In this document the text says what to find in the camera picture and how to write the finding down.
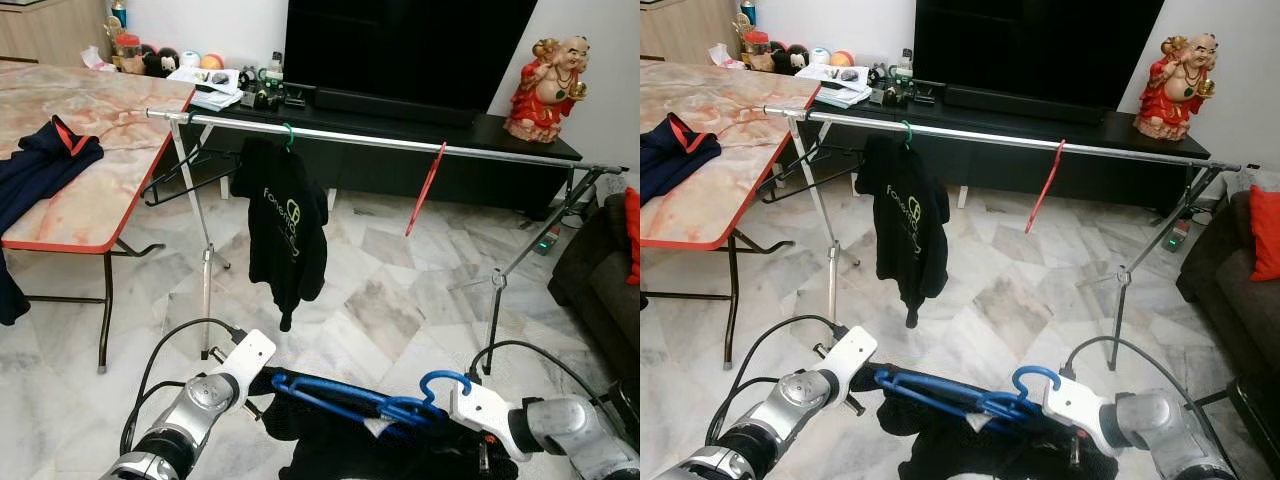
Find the blue plastic hanger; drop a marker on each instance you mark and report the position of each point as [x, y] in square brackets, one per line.
[1000, 405]
[410, 408]

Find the navy jacket with red stripe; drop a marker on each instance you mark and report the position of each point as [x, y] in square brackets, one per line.
[675, 160]
[40, 165]

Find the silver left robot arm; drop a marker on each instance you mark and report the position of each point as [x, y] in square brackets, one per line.
[790, 400]
[190, 415]

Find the green plastic hanger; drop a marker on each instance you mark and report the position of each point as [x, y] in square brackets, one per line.
[908, 135]
[291, 140]

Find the red plastic hanger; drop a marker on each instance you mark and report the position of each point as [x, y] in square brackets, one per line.
[428, 185]
[1046, 185]

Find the black cloth garment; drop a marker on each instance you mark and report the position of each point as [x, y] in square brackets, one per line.
[340, 455]
[960, 455]

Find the black shirt with green print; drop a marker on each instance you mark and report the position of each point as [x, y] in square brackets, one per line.
[905, 250]
[280, 250]

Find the dark brown sofa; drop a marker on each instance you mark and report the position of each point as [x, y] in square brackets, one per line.
[1225, 290]
[590, 290]

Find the power strip with green light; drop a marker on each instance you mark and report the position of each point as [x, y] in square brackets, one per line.
[548, 242]
[1177, 238]

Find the pink marble red-edged table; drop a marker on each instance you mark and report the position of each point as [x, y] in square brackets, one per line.
[110, 150]
[740, 150]

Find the red cushion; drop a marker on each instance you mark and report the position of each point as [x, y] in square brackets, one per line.
[633, 235]
[1265, 230]

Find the silver metal clothes rack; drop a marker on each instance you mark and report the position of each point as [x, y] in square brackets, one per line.
[400, 142]
[1000, 137]

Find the black electronic device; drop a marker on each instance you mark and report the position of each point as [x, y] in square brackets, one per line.
[265, 98]
[895, 95]

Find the black TV console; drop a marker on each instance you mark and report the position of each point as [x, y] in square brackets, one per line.
[1100, 170]
[470, 175]

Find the white paper stack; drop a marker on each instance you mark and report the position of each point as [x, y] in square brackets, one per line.
[835, 82]
[205, 85]

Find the black soundbar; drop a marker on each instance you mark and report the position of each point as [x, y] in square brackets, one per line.
[1030, 103]
[400, 105]

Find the clear plastic bottle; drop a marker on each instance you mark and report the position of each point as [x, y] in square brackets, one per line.
[905, 68]
[274, 72]

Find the small orange ball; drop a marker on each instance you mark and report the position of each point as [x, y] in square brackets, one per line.
[842, 58]
[212, 61]

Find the small white ball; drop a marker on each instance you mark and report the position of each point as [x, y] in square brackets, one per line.
[190, 58]
[819, 55]

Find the black plush toy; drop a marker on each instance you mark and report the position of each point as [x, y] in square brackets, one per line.
[165, 60]
[795, 57]

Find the red-lidded jar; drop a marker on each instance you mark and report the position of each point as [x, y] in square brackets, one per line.
[757, 52]
[127, 55]

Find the white tissue pack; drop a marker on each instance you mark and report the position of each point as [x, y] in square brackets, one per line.
[98, 60]
[726, 57]

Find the large black television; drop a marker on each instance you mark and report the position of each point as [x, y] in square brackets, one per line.
[410, 50]
[1040, 50]

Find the red laughing Buddha statue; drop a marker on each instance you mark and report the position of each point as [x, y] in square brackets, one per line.
[545, 100]
[1175, 95]

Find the blue ornament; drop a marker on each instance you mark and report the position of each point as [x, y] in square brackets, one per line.
[749, 12]
[120, 12]

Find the light wooden cabinet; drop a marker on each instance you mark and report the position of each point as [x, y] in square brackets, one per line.
[685, 30]
[50, 35]

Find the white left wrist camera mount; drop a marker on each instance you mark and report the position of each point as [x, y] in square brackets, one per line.
[850, 352]
[248, 355]

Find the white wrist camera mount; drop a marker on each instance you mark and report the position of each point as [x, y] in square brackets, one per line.
[850, 352]
[485, 415]
[1080, 410]
[248, 355]

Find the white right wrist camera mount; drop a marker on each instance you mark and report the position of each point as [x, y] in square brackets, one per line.
[485, 415]
[1080, 410]

